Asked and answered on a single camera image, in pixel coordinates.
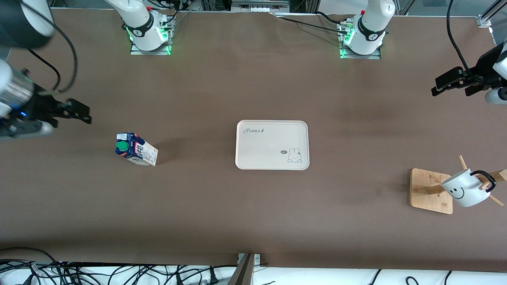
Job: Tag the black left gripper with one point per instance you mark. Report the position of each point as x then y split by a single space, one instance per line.
485 65

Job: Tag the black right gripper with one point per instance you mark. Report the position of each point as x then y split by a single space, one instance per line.
39 106

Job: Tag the blue white milk carton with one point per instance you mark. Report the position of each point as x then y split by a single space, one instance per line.
138 152

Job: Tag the white smiley face mug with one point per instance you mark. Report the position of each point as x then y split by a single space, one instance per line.
463 190

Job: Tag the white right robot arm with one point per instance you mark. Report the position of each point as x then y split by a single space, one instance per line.
140 23

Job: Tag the cream rabbit print tray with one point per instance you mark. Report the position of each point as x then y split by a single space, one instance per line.
273 138

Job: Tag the wooden mug tree stand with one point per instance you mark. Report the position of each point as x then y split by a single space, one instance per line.
429 190

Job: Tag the aluminium frame corner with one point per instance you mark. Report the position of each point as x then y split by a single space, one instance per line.
491 14

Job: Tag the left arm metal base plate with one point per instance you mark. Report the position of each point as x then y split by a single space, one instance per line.
374 56

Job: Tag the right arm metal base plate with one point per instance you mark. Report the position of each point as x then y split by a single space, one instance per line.
158 52

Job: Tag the grey metal rail block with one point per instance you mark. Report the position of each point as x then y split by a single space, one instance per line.
259 8

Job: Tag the aluminium profile post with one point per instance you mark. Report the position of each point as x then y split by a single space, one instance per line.
243 273

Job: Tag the metal corner bracket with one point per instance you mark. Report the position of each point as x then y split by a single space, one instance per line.
257 259

